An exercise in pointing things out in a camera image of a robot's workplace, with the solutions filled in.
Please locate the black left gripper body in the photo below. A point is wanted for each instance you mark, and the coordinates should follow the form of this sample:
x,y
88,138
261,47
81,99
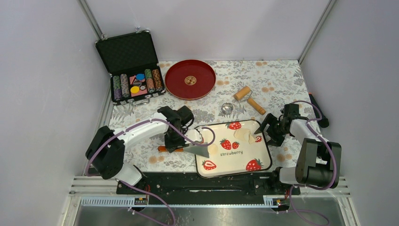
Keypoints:
x,y
184,130

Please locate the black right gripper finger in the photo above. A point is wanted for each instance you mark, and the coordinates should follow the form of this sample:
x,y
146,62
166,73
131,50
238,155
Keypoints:
x,y
276,139
269,121

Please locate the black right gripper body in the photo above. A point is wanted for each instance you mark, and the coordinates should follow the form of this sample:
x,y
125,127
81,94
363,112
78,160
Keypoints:
x,y
278,127

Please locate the wooden dough roller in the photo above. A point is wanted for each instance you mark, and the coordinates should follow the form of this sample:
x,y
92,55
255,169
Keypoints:
x,y
245,95

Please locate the round red lacquer tray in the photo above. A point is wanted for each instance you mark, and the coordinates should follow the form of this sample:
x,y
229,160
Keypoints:
x,y
190,79

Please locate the round cut dough wrapper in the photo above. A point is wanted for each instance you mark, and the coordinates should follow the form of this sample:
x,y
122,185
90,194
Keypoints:
x,y
212,149

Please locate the silver tape roll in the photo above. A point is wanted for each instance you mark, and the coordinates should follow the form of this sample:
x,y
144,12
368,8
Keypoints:
x,y
227,108

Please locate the square strawberry ceramic plate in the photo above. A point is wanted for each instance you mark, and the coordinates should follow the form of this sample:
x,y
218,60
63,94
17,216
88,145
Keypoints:
x,y
234,156

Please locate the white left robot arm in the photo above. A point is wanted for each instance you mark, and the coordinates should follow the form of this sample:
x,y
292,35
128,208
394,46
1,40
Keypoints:
x,y
107,149

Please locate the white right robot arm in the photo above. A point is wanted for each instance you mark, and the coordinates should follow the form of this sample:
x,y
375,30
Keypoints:
x,y
318,163

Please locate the black poker chip case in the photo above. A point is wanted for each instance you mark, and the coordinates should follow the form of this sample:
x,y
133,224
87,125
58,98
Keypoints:
x,y
132,64

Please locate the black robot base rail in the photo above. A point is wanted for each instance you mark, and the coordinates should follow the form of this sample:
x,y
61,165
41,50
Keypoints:
x,y
191,185

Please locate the slotted grey cable duct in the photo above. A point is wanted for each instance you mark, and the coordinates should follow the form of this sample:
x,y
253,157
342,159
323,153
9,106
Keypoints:
x,y
202,202

